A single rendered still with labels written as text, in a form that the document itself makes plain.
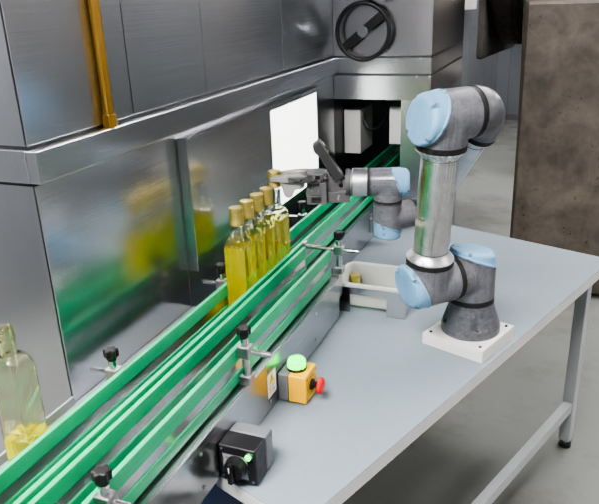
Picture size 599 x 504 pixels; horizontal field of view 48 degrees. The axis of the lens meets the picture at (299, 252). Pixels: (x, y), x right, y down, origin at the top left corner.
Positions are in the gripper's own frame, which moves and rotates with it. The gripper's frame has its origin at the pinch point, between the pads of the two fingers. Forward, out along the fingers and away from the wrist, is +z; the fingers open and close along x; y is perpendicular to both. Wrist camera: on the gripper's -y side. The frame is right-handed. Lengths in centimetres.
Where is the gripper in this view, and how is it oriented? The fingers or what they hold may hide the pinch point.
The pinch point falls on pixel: (275, 175)
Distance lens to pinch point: 181.4
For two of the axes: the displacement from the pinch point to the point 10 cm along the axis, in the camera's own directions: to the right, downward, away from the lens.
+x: 1.0, -3.6, 9.3
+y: 0.4, 9.3, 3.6
